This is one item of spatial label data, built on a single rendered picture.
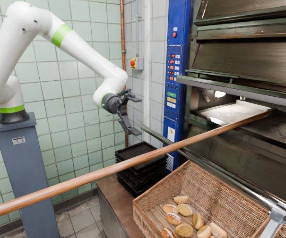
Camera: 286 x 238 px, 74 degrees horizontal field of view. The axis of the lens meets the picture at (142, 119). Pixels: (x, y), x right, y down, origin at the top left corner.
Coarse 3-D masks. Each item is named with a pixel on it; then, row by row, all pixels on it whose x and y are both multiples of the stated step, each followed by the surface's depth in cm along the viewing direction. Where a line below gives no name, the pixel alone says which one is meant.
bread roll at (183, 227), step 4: (180, 224) 108; (184, 224) 107; (188, 224) 108; (176, 228) 107; (180, 228) 106; (184, 228) 106; (188, 228) 106; (192, 228) 107; (176, 232) 106; (180, 232) 105; (184, 232) 105; (188, 232) 105; (192, 232) 106; (184, 236) 105; (188, 236) 105
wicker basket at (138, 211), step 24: (192, 168) 130; (144, 192) 117; (168, 192) 130; (192, 192) 130; (216, 192) 115; (240, 192) 103; (144, 216) 103; (192, 216) 120; (216, 216) 114; (240, 216) 103
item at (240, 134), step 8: (192, 112) 127; (200, 120) 119; (208, 120) 114; (216, 120) 113; (240, 128) 102; (240, 136) 98; (248, 136) 95; (256, 136) 93; (264, 136) 93; (256, 144) 92; (264, 144) 89; (272, 144) 86; (280, 144) 86; (272, 152) 87; (280, 152) 84
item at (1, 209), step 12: (240, 120) 105; (252, 120) 110; (216, 132) 93; (180, 144) 81; (144, 156) 72; (156, 156) 75; (108, 168) 65; (120, 168) 66; (72, 180) 59; (84, 180) 60; (36, 192) 54; (48, 192) 55; (60, 192) 57; (0, 204) 50; (12, 204) 51; (24, 204) 52
